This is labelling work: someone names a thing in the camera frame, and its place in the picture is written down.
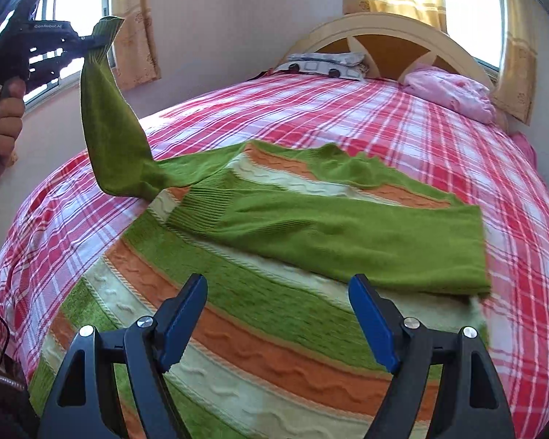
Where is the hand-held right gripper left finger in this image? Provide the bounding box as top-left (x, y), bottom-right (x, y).
top-left (37, 273), bottom-right (209, 439)

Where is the grey white folded cloth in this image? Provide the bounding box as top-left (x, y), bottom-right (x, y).
top-left (272, 51), bottom-right (367, 82)

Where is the beige patterned curtain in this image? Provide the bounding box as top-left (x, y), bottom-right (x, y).
top-left (111, 0), bottom-right (162, 92)
top-left (489, 0), bottom-right (538, 125)

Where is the pink pillow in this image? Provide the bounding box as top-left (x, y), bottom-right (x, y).
top-left (403, 65), bottom-right (497, 124)

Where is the bed with red plaid sheet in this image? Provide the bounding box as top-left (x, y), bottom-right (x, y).
top-left (0, 73), bottom-right (549, 439)

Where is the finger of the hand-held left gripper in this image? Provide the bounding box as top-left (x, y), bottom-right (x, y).
top-left (27, 50), bottom-right (81, 79)
top-left (57, 33), bottom-right (109, 56)

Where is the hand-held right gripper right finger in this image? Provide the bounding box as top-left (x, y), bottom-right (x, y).
top-left (348, 273), bottom-right (518, 439)

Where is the green orange striped knit sweater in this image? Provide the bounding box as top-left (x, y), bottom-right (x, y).
top-left (27, 16), bottom-right (492, 439)

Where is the pink cloth by wall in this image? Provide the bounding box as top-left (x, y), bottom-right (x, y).
top-left (510, 132), bottom-right (538, 166)

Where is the window behind headboard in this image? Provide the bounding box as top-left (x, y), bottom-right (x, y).
top-left (440, 0), bottom-right (506, 71)

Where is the cream arched wooden headboard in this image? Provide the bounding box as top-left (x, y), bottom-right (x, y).
top-left (279, 17), bottom-right (495, 90)

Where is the person's left hand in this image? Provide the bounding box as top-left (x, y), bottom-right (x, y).
top-left (0, 78), bottom-right (26, 157)

